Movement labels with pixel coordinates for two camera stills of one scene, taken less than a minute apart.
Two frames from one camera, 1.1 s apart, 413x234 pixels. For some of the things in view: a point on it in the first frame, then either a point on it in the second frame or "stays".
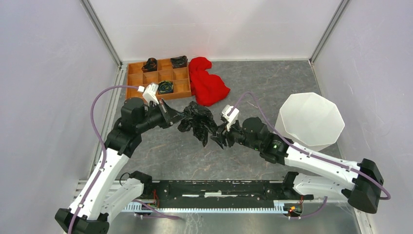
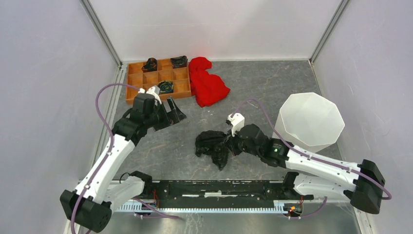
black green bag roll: x=165 y=87 stays
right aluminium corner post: x=340 y=9 stays
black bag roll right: x=179 y=62 stays
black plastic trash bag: x=199 y=120 -> x=213 y=143
